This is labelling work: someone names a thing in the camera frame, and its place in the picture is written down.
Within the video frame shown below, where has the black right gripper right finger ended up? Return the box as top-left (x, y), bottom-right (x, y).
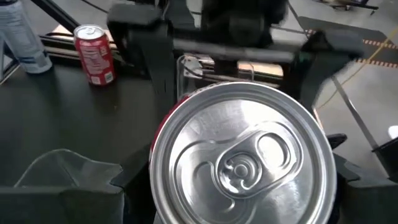
top-left (326, 133), bottom-right (398, 224)

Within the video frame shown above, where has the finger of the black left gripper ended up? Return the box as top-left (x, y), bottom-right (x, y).
top-left (283, 29), bottom-right (365, 110)
top-left (107, 3), bottom-right (177, 116)

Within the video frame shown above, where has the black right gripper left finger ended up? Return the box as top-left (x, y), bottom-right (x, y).
top-left (0, 144), bottom-right (156, 224)

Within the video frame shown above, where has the red Coca-Cola can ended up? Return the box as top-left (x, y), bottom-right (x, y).
top-left (148, 81), bottom-right (339, 224)
top-left (73, 24), bottom-right (117, 86)

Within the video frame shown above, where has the white Celsius can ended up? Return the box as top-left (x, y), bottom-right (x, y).
top-left (0, 0), bottom-right (53, 75)

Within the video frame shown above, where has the black mat hazard striped edge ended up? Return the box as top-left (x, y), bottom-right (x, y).
top-left (298, 15), bottom-right (398, 69)

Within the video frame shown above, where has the yellow cable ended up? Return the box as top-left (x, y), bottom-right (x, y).
top-left (317, 26), bottom-right (398, 108)

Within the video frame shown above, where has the silver frame strut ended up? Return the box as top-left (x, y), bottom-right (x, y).
top-left (330, 75), bottom-right (379, 151)

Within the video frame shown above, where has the black metal table frame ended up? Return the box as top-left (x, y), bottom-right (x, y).
top-left (29, 0), bottom-right (312, 91)

